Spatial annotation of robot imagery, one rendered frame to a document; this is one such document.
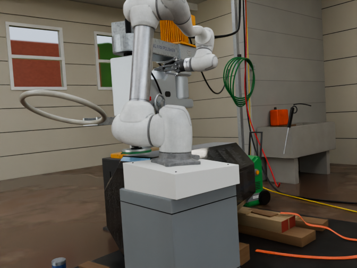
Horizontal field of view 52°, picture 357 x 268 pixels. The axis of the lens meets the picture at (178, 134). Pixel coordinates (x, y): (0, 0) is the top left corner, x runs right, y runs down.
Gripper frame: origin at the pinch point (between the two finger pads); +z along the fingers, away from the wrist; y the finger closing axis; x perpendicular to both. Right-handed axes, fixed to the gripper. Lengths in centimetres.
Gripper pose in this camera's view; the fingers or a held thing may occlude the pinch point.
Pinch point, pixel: (159, 68)
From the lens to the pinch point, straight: 249.4
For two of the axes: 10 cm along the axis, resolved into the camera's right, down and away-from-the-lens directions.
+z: -8.7, 0.3, 5.0
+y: 0.6, 10.0, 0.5
